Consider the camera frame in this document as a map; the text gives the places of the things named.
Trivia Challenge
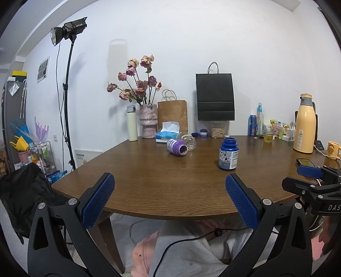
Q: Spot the grey refrigerator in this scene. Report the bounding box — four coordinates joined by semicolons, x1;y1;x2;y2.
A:
1;79;27;173

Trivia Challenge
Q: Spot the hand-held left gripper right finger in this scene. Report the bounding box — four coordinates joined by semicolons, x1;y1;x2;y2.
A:
221;173;313;277

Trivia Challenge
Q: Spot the black jacket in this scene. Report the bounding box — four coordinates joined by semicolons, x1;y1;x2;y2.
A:
0;162;58;244

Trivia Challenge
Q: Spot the pink ceramic vase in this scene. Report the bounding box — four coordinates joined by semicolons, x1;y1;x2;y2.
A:
139;104;157;139

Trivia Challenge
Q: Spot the yellow mug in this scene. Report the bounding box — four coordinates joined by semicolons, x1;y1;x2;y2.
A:
327;141;341;160

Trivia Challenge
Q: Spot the blue plastic bottle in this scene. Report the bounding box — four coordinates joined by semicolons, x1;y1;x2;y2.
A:
218;137;239;171

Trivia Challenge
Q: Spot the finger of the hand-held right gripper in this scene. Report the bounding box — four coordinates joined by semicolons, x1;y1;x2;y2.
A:
282;177;341;200
297;164;341;185

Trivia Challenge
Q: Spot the black studio light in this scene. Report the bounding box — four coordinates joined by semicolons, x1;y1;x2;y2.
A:
51;17;88;47

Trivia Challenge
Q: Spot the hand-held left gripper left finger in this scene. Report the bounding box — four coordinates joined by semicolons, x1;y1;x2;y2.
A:
27;173;126;277

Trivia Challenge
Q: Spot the person's grey top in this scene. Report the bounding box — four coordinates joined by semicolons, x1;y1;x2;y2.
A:
148;220;267;277

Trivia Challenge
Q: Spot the dried rose bouquet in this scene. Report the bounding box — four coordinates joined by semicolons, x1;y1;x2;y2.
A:
107;55;162;105

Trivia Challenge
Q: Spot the clear glass bottle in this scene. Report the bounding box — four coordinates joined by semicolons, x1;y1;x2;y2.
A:
256;102;265;137

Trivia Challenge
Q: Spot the glass cup of tea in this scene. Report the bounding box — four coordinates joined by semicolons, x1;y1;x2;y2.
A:
263;125;275;143

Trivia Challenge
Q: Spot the wall poster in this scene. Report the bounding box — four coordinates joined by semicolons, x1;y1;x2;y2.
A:
37;56;51;84

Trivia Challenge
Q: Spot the wire storage rack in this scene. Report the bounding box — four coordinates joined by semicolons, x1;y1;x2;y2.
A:
29;141;57;175

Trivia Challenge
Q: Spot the white thermos bottle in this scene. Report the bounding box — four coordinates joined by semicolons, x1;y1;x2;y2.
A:
126;105;138;141

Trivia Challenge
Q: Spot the blue tissue box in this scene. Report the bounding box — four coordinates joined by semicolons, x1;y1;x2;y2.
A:
156;122;183;144

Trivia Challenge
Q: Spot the black paper bag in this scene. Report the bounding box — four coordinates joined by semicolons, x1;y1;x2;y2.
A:
196;62;235;121

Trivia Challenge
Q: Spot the clear jar of oats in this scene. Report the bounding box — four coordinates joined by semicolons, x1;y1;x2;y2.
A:
211;121;226;138

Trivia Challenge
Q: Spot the yellow and black box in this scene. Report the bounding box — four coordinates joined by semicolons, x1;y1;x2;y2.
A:
11;70;28;82

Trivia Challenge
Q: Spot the brown paper bag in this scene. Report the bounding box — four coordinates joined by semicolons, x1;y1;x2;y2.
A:
157;90;188;136

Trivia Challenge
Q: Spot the blue tissue pack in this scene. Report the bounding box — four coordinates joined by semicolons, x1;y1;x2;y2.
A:
45;170;69;185

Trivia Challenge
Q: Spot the purple pill bottle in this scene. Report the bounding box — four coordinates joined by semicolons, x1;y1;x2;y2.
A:
166;139;188;158

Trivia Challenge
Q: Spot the black cable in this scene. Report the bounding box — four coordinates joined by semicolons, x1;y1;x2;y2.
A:
152;227;251;277

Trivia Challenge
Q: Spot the yellow thermos jug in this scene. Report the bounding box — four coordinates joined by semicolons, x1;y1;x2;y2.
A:
293;93;317;153

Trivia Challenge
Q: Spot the blue drink can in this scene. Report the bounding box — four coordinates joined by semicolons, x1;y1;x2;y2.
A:
248;115;257;136

